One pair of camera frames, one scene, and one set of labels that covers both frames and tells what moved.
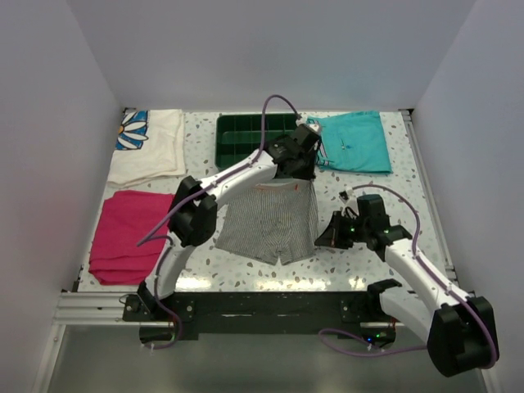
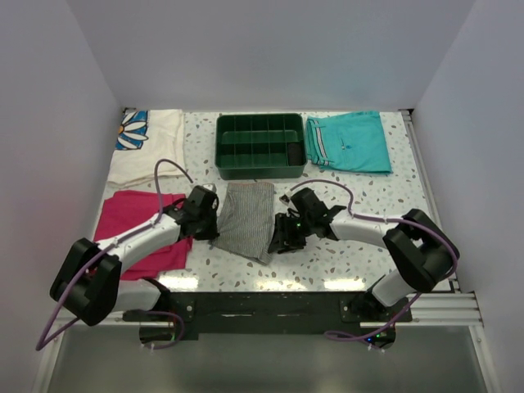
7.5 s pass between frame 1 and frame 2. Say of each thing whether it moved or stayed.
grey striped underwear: moved
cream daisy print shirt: stayed
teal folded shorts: stayed
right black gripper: moved
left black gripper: moved
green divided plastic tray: stayed
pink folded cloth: stayed
